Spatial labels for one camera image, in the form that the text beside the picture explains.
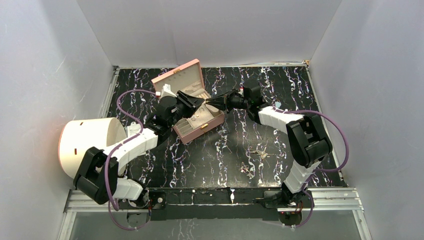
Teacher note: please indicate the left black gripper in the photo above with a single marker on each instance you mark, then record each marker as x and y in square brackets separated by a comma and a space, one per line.
[191, 104]

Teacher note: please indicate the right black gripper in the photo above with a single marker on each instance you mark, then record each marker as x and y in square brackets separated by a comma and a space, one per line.
[222, 102]

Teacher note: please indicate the pink jewelry box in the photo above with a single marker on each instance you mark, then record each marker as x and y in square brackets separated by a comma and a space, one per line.
[188, 78]

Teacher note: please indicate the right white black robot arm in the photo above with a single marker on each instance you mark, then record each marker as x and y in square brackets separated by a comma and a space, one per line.
[308, 139]

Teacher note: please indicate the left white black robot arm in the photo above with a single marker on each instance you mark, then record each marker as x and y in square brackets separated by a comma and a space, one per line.
[98, 174]

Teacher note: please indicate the gold pendant jewelry cluster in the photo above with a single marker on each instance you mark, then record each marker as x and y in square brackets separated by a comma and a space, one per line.
[248, 170]

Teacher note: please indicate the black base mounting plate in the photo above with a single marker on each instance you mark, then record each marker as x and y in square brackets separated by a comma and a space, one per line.
[289, 215]

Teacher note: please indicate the white cylindrical bucket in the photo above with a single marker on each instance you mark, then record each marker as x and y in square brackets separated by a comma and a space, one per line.
[78, 136]

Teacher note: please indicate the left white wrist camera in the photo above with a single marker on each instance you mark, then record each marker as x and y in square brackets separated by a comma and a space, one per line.
[165, 92]

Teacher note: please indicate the aluminium frame rail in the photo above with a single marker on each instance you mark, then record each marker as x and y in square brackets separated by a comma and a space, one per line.
[325, 199]

